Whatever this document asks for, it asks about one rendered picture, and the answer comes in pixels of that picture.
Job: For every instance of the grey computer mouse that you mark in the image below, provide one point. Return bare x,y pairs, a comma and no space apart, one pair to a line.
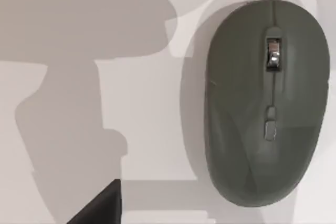
265,108

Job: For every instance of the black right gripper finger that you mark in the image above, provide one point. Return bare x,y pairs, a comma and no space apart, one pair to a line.
105,205

